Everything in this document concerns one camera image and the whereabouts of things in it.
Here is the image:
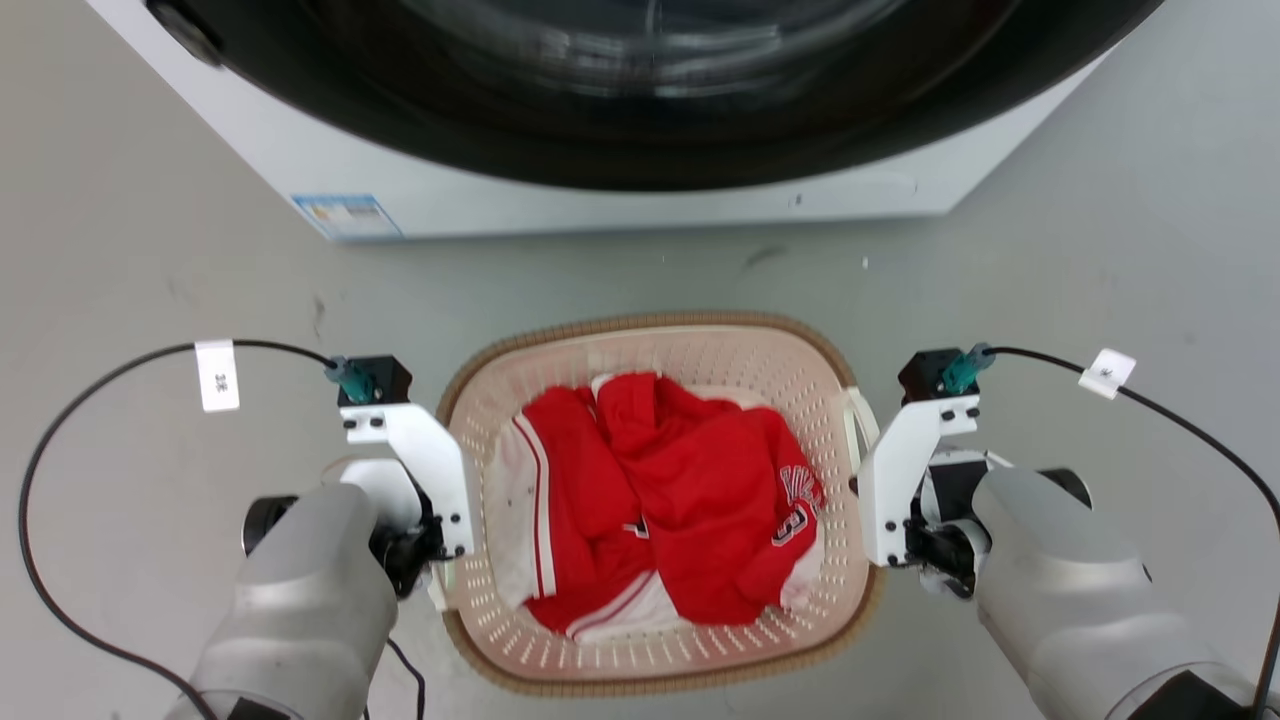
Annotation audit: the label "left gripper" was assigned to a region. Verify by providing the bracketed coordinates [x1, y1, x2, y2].
[368, 500, 447, 601]

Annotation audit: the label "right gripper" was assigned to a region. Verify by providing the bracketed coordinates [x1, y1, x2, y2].
[903, 500, 983, 601]

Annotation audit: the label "beige plastic laundry basket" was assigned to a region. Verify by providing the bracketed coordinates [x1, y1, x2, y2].
[435, 310, 887, 698]

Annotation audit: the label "red white striped shorts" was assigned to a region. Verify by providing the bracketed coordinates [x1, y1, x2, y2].
[488, 384, 685, 643]

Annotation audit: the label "red basketball jersey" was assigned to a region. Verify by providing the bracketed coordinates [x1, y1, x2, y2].
[594, 371, 827, 627]

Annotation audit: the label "blue energy label sticker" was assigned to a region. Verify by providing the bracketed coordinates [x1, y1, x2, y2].
[291, 193, 403, 241]

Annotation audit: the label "white washing machine body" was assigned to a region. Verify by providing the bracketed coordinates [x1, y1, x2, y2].
[85, 0, 1116, 243]

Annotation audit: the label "black round washing machine door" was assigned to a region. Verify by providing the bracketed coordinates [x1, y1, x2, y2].
[148, 0, 1166, 193]

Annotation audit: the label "white right camera bracket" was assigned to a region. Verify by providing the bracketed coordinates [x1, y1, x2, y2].
[857, 394, 983, 569]

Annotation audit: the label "white camera bracket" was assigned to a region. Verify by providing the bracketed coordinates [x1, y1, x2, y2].
[339, 402, 477, 560]
[857, 394, 983, 569]

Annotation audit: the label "white left camera bracket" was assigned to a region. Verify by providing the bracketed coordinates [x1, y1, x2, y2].
[339, 402, 477, 560]

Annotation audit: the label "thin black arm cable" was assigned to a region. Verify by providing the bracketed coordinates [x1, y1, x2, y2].
[386, 636, 428, 720]

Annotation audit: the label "white small cable tag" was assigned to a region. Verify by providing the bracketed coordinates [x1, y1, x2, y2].
[1077, 347, 1139, 401]

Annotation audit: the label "white printed cable tag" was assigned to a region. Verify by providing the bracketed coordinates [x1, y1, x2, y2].
[194, 339, 242, 414]

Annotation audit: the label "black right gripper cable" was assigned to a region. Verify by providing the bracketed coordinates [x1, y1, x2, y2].
[942, 343, 1280, 716]

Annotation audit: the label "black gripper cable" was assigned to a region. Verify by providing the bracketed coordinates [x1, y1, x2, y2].
[942, 343, 1280, 716]
[18, 339, 373, 720]

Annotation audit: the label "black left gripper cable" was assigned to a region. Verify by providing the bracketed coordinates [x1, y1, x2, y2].
[18, 339, 373, 720]

